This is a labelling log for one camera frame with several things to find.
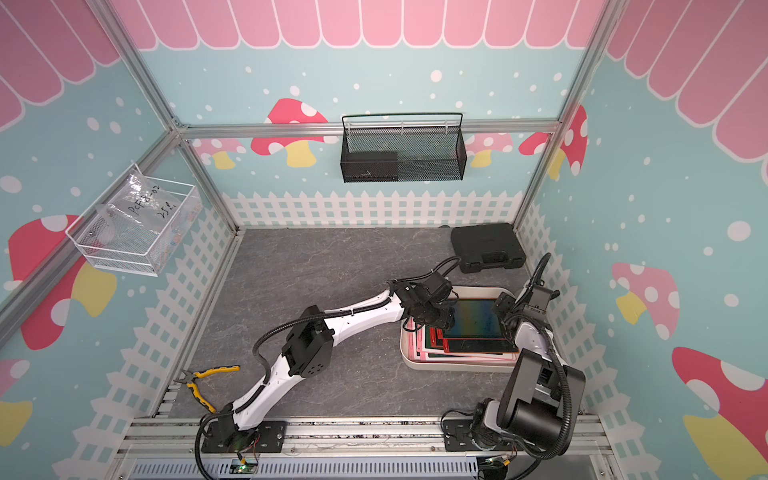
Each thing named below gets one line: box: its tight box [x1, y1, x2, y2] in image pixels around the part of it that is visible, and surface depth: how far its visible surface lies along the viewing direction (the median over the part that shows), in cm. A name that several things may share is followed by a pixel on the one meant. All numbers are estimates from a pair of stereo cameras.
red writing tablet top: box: [444, 298, 507, 340], surface depth 93 cm
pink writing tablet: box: [408, 318, 518, 363], surface depth 89 cm
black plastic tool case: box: [450, 223, 527, 274], surface depth 108 cm
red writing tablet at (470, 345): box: [429, 327, 520, 354], surface depth 89 cm
